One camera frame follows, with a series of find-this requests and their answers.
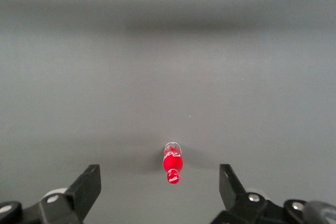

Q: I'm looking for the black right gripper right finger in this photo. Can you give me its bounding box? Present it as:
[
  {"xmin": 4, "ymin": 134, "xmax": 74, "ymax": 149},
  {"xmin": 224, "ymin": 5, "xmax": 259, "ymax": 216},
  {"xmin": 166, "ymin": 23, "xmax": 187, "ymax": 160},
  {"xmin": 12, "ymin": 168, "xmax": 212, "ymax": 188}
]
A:
[{"xmin": 209, "ymin": 164, "xmax": 310, "ymax": 224}]

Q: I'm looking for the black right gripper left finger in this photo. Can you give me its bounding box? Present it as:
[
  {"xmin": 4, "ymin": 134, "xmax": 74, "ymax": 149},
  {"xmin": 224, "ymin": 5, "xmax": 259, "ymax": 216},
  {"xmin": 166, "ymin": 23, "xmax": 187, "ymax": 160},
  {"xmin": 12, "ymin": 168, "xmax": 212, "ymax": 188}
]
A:
[{"xmin": 0, "ymin": 164, "xmax": 102, "ymax": 224}]

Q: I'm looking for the red cola bottle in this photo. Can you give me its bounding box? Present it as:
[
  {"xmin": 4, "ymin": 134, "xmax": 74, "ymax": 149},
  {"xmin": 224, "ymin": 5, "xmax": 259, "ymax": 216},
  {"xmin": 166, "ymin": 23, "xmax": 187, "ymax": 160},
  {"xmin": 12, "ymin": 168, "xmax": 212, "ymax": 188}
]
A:
[{"xmin": 162, "ymin": 142, "xmax": 184, "ymax": 185}]

